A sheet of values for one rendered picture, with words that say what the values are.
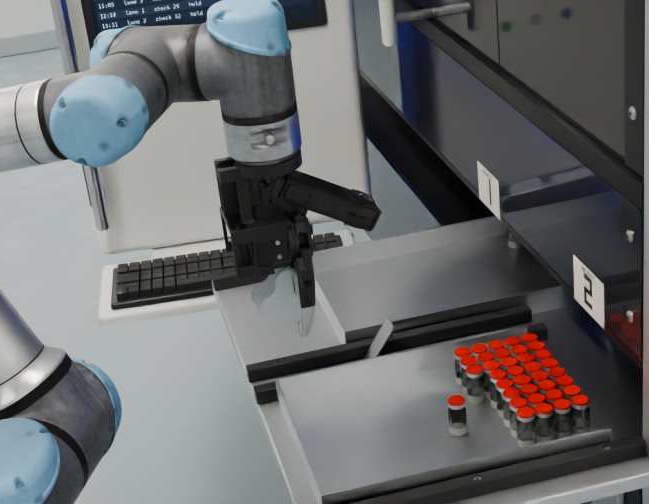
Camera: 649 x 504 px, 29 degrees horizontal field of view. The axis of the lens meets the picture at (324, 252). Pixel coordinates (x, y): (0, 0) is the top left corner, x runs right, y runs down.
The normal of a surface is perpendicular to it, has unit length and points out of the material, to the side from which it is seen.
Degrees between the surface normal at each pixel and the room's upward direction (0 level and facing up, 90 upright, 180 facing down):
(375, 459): 0
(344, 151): 90
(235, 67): 87
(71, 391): 64
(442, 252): 0
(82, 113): 90
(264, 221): 0
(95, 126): 90
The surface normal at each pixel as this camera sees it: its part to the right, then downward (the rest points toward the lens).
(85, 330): -0.11, -0.89
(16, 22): 0.24, 0.40
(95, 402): 0.81, -0.46
